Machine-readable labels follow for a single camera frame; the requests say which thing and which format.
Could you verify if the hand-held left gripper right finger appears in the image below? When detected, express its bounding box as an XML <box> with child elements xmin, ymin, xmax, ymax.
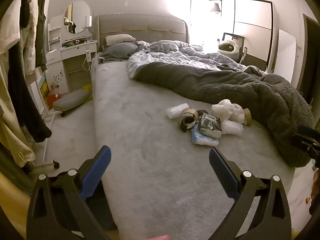
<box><xmin>209</xmin><ymin>147</ymin><xmax>294</xmax><ymax>240</ymax></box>

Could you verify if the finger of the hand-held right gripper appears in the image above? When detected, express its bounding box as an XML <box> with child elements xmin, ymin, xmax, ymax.
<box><xmin>291</xmin><ymin>134</ymin><xmax>320</xmax><ymax>159</ymax></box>
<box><xmin>297</xmin><ymin>124</ymin><xmax>320</xmax><ymax>140</ymax></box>

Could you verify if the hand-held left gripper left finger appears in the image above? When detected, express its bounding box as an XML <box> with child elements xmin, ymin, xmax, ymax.
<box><xmin>26</xmin><ymin>145</ymin><xmax>118</xmax><ymax>240</ymax></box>

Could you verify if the black curved plastic piece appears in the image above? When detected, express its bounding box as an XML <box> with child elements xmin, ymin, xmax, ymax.
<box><xmin>179</xmin><ymin>116</ymin><xmax>198</xmax><ymax>133</ymax></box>

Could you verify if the narrow brown tape roll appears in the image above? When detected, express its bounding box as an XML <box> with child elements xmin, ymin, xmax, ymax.
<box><xmin>242</xmin><ymin>108</ymin><xmax>252</xmax><ymax>126</ymax></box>

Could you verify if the blue tissue packet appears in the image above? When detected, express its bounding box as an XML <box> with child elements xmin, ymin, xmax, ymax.
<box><xmin>191</xmin><ymin>121</ymin><xmax>220</xmax><ymax>147</ymax></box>

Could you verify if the white air cushion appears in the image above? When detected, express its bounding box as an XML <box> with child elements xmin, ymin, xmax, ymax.
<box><xmin>221</xmin><ymin>119</ymin><xmax>244</xmax><ymax>137</ymax></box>

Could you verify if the silver foil packet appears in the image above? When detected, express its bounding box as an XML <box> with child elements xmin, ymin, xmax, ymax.
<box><xmin>199</xmin><ymin>113</ymin><xmax>223</xmax><ymax>139</ymax></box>

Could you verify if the grey upholstered bed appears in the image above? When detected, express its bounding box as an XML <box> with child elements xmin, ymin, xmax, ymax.
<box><xmin>91</xmin><ymin>14</ymin><xmax>314</xmax><ymax>240</ymax></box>

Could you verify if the white plastic bag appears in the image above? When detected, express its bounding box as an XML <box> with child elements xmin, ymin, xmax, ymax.
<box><xmin>211</xmin><ymin>99</ymin><xmax>244</xmax><ymax>124</ymax></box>

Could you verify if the wide brown tape roll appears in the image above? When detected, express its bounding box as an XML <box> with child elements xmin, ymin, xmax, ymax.
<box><xmin>179</xmin><ymin>108</ymin><xmax>199</xmax><ymax>120</ymax></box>

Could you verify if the grey footstool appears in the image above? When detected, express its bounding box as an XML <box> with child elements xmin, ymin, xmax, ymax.
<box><xmin>52</xmin><ymin>89</ymin><xmax>92</xmax><ymax>117</ymax></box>

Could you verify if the dark door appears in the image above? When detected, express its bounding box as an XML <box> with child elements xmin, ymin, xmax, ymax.
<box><xmin>297</xmin><ymin>14</ymin><xmax>320</xmax><ymax>105</ymax></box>

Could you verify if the white bubble wrap packet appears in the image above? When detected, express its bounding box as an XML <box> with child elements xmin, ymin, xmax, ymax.
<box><xmin>166</xmin><ymin>102</ymin><xmax>189</xmax><ymax>119</ymax></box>

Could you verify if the red bag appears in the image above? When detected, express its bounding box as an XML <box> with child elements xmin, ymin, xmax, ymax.
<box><xmin>47</xmin><ymin>94</ymin><xmax>62</xmax><ymax>109</ymax></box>

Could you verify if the dark grey fleece blanket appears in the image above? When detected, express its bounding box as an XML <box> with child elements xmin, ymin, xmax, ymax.
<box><xmin>134</xmin><ymin>61</ymin><xmax>315</xmax><ymax>168</ymax></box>

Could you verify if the beige cloth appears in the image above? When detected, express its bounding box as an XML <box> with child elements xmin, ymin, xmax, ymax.
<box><xmin>0</xmin><ymin>62</ymin><xmax>37</xmax><ymax>168</ymax></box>

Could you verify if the yellow picture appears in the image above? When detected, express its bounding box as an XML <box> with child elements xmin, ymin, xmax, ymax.
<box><xmin>37</xmin><ymin>75</ymin><xmax>50</xmax><ymax>105</ymax></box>

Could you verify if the black coat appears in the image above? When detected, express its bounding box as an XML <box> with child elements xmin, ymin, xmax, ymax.
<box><xmin>7</xmin><ymin>40</ymin><xmax>53</xmax><ymax>143</ymax></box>

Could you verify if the cream cat bed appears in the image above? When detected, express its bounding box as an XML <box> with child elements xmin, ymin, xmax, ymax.
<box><xmin>217</xmin><ymin>39</ymin><xmax>240</xmax><ymax>54</ymax></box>

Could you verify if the white vanity desk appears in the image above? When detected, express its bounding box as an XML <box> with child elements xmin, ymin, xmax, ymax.
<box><xmin>46</xmin><ymin>15</ymin><xmax>98</xmax><ymax>93</ymax></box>

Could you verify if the grey pillow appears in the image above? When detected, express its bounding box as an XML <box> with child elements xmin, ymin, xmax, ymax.
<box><xmin>99</xmin><ymin>42</ymin><xmax>139</xmax><ymax>62</ymax></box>

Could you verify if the patterned grey duvet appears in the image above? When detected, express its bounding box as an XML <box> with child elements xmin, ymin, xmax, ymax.
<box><xmin>126</xmin><ymin>40</ymin><xmax>269</xmax><ymax>79</ymax></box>

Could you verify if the white wardrobe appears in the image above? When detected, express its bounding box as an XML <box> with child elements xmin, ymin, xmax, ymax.
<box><xmin>207</xmin><ymin>0</ymin><xmax>274</xmax><ymax>70</ymax></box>

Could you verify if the white pillow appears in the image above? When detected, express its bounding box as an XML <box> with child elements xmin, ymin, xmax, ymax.
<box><xmin>105</xmin><ymin>34</ymin><xmax>137</xmax><ymax>47</ymax></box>

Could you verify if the dark green knitted garment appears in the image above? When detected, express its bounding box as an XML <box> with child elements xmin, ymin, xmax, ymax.
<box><xmin>35</xmin><ymin>0</ymin><xmax>48</xmax><ymax>72</ymax></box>

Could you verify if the oval mirror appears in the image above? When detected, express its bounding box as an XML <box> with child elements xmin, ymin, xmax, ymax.
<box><xmin>64</xmin><ymin>0</ymin><xmax>92</xmax><ymax>34</ymax></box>

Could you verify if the black hanging garment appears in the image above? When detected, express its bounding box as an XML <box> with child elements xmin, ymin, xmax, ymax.
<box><xmin>20</xmin><ymin>0</ymin><xmax>34</xmax><ymax>29</ymax></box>

